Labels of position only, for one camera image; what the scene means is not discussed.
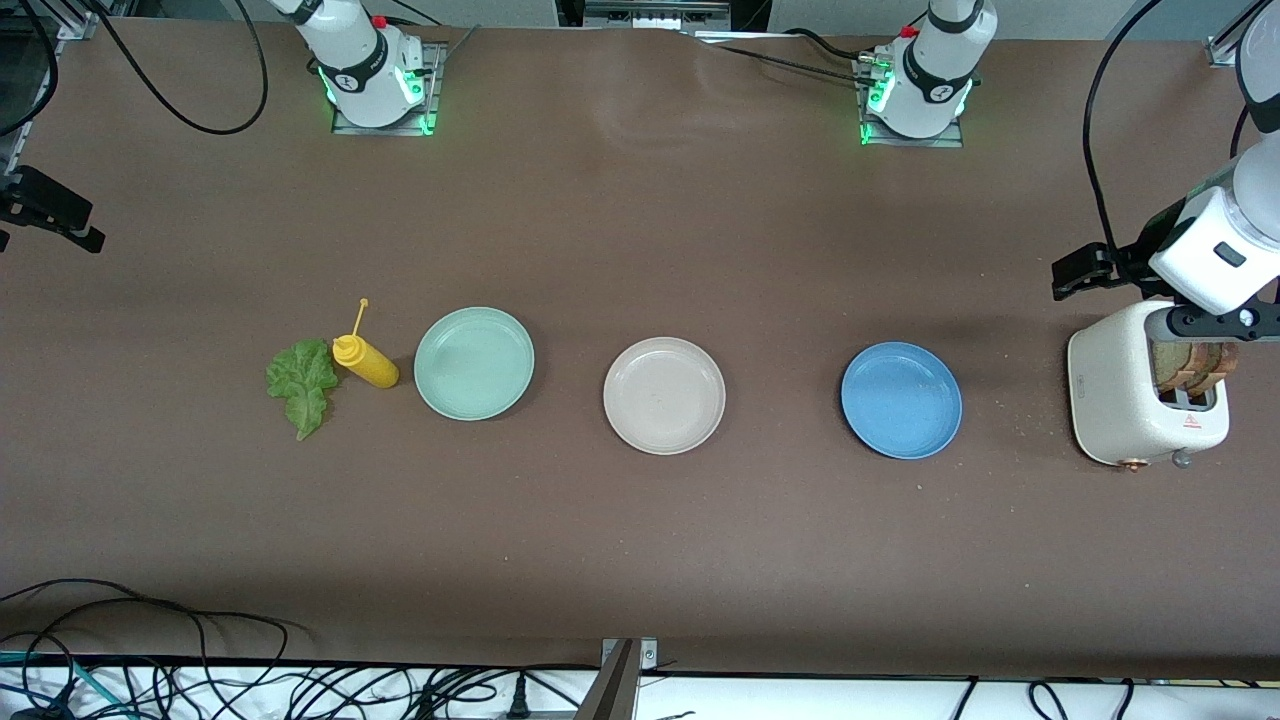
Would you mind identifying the brown bread slice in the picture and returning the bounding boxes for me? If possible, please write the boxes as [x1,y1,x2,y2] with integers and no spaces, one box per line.
[1195,342,1241,387]
[1153,340,1201,393]

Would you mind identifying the green lettuce leaf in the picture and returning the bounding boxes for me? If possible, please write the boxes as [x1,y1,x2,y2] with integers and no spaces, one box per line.
[265,338,341,442]

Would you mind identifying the yellow mustard squeeze bottle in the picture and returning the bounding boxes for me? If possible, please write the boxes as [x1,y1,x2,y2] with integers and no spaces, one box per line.
[332,298,401,389]

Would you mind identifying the blue plate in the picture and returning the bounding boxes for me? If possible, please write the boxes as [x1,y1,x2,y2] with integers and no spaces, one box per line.
[840,341,964,460]

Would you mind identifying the beige plate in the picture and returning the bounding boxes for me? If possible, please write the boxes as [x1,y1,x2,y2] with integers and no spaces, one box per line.
[602,336,727,456]

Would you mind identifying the mint green plate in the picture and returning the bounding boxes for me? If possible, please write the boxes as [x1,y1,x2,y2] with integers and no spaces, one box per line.
[413,306,536,422]

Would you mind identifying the cream white toaster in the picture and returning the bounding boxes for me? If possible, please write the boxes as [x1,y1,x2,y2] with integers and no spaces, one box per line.
[1067,300,1231,471]

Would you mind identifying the long black cable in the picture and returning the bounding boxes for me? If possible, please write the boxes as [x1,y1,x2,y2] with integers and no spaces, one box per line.
[0,0,271,139]
[1085,0,1196,251]

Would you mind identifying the aluminium frame profile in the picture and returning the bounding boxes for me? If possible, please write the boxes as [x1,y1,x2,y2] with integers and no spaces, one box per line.
[1205,0,1280,69]
[55,0,136,41]

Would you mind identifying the black base cables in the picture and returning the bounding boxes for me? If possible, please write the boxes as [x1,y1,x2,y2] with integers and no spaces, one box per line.
[690,28,886,86]

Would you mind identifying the black cable loop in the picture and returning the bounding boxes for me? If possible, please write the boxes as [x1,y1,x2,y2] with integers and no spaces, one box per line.
[0,578,291,666]

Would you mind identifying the teal cable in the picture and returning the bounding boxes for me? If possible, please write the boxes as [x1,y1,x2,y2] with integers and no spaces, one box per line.
[0,650,136,719]

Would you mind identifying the silver metal rail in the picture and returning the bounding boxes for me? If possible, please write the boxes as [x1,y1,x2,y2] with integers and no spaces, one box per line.
[583,0,733,23]

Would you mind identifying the black cable tangle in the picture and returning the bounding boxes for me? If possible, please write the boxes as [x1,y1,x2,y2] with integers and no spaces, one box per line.
[0,655,601,720]

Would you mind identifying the metal table bracket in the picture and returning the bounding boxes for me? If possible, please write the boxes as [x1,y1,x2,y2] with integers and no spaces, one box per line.
[575,638,661,720]

